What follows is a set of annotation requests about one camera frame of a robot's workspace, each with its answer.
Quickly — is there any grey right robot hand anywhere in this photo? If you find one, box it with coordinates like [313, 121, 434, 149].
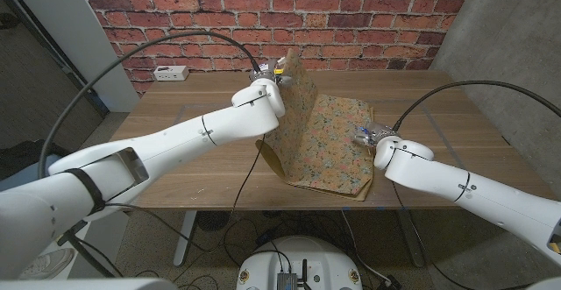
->
[352, 122, 398, 147]

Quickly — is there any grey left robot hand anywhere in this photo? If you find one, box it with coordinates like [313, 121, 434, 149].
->
[248, 60, 295, 88]

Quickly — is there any floral-backed kraft wrapping paper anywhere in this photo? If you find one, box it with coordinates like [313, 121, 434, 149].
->
[255, 47, 376, 202]

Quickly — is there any printed brick backdrop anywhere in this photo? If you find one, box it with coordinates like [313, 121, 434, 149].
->
[74, 0, 478, 96]

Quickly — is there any white power strip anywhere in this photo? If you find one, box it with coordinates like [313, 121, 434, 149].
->
[153, 65, 190, 82]

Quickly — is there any metal table leg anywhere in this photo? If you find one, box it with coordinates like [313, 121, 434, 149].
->
[173, 209, 198, 268]
[396, 210, 426, 268]

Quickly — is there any white robot torso base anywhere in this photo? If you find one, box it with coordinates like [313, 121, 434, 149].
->
[236, 236, 364, 290]

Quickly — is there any round black floor fan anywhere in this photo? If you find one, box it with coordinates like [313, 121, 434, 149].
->
[195, 210, 231, 233]

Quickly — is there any grey box on torso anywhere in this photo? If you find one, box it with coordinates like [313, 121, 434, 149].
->
[275, 272, 299, 290]

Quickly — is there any yellow black foot pedal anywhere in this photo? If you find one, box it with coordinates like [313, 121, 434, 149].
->
[56, 219, 89, 247]

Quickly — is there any black bag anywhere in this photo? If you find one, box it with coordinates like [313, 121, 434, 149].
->
[0, 138, 67, 181]

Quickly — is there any blue storage bin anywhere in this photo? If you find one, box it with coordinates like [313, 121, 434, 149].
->
[0, 166, 53, 193]

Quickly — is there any white sneaker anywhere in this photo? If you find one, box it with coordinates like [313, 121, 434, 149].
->
[19, 248, 75, 281]

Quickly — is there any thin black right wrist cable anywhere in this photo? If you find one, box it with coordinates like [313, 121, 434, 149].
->
[391, 180, 422, 238]

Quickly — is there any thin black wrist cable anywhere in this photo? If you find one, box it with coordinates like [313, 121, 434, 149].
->
[391, 180, 422, 238]
[188, 134, 267, 251]

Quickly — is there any thin black left wrist cable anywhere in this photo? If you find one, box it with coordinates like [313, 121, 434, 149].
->
[188, 134, 267, 251]

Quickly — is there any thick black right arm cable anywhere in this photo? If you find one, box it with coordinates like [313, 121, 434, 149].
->
[391, 80, 561, 132]

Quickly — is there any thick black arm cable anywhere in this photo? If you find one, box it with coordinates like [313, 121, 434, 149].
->
[38, 30, 263, 180]
[391, 80, 561, 132]

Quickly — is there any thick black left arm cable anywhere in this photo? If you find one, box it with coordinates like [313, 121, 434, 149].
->
[38, 30, 263, 180]

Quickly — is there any white wall pillar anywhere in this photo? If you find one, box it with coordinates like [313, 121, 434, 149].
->
[4, 0, 140, 112]

